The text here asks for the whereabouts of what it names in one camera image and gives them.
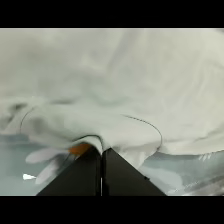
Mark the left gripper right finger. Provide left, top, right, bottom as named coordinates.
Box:
left=101, top=147, right=167, bottom=197

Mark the pale grey T-shirt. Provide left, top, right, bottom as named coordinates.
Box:
left=0, top=28, right=224, bottom=168

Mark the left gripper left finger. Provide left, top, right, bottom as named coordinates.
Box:
left=36, top=146, right=102, bottom=197

